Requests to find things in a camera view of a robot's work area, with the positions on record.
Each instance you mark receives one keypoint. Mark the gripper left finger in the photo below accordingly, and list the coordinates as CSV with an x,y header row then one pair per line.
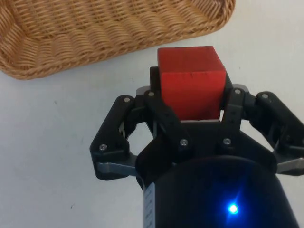
x,y
114,133

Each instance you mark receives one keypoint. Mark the red cube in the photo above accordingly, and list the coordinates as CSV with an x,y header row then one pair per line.
x,y
190,83

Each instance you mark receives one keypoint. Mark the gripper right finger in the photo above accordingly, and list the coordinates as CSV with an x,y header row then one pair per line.
x,y
268,118

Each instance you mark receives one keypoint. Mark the wicker basket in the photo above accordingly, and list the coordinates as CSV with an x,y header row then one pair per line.
x,y
95,33

